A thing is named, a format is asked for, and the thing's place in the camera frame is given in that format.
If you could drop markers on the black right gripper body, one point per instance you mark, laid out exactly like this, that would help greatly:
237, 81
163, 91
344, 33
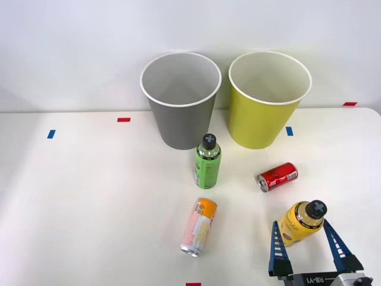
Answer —
309, 280

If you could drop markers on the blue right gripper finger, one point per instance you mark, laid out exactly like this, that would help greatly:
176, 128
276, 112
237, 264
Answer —
279, 262
345, 260

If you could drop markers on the yellow bottle with black cap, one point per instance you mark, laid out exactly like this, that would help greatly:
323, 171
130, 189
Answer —
297, 226

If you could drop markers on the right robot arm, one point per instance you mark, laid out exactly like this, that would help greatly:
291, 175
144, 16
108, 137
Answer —
352, 280

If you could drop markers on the red drink can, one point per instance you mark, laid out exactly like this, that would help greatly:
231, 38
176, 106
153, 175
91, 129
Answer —
276, 177

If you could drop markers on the orange and pink drink can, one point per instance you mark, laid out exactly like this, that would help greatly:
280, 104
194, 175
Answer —
199, 226

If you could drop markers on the green bottle with black cap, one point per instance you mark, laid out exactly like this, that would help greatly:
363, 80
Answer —
207, 169

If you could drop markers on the yellow-green plastic waste bin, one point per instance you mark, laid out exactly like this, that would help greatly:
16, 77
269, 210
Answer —
256, 125

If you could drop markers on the grey plastic waste bin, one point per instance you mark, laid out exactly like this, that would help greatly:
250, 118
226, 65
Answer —
181, 125

